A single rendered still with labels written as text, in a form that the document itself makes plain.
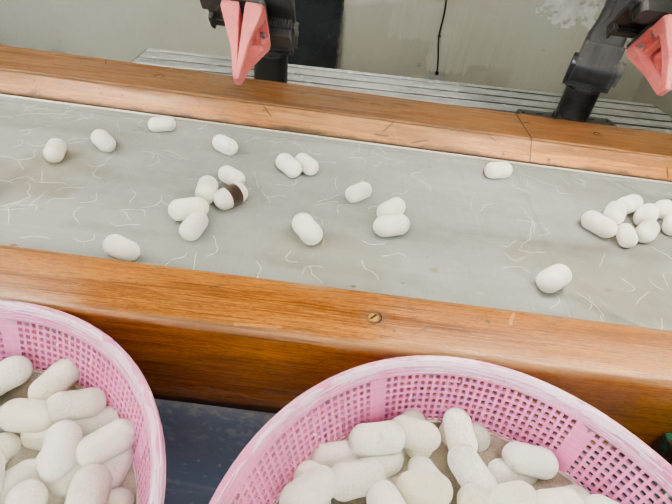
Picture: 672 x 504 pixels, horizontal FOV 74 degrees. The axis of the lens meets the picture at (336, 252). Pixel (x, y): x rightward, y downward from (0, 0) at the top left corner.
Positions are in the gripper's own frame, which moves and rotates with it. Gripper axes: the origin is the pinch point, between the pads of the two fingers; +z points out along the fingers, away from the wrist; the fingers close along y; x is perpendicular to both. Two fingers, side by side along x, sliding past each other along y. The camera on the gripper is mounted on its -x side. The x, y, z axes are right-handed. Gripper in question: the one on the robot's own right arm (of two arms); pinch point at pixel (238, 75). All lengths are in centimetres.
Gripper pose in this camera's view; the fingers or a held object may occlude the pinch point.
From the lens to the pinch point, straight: 53.9
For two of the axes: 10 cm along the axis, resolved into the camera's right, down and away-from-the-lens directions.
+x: -0.3, 2.1, 9.8
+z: -1.2, 9.7, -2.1
